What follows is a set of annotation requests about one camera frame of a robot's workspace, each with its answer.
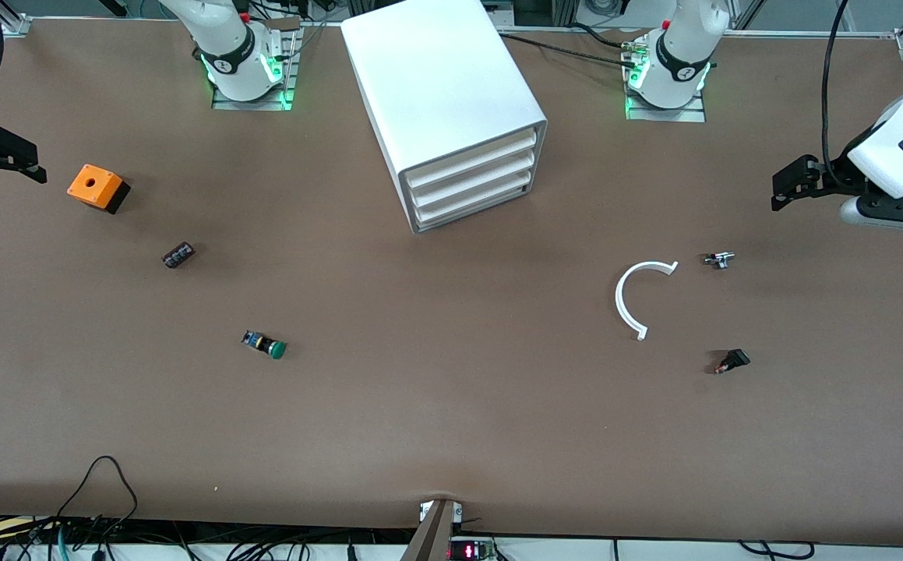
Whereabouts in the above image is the green push button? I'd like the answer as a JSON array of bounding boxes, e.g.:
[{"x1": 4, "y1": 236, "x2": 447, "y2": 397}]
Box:
[{"x1": 242, "y1": 330, "x2": 288, "y2": 361}]

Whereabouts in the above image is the white semicircular pipe clamp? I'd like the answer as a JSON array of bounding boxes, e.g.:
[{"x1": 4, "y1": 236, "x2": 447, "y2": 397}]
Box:
[{"x1": 615, "y1": 260, "x2": 679, "y2": 341}]

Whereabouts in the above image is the small red display device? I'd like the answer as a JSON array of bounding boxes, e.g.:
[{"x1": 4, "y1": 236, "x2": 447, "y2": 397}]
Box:
[{"x1": 449, "y1": 538, "x2": 496, "y2": 561}]

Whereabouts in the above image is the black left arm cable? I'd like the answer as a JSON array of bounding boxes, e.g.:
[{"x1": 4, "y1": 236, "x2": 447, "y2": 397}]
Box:
[{"x1": 820, "y1": 0, "x2": 850, "y2": 177}]

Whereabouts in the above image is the orange button enclosure box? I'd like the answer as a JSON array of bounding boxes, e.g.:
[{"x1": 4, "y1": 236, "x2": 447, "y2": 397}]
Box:
[{"x1": 67, "y1": 164, "x2": 132, "y2": 215}]

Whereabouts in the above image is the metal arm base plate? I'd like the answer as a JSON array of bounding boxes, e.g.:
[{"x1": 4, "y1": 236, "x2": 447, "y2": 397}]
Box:
[
  {"x1": 211, "y1": 27, "x2": 301, "y2": 111},
  {"x1": 624, "y1": 35, "x2": 707, "y2": 123}
]

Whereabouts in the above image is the small black switch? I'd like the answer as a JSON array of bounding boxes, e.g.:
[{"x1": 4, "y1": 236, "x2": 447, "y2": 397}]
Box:
[{"x1": 714, "y1": 348, "x2": 751, "y2": 376}]

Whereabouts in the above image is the thick black braided cable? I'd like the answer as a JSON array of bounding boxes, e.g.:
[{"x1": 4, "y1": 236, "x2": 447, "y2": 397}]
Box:
[{"x1": 498, "y1": 31, "x2": 631, "y2": 66}]

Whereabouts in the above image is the black looped cable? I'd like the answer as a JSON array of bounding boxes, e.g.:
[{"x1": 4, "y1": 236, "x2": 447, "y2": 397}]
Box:
[{"x1": 52, "y1": 456, "x2": 139, "y2": 546}]

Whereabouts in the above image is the brown camera mounting post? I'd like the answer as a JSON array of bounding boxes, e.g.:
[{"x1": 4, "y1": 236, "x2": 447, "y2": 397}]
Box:
[{"x1": 400, "y1": 499, "x2": 464, "y2": 561}]

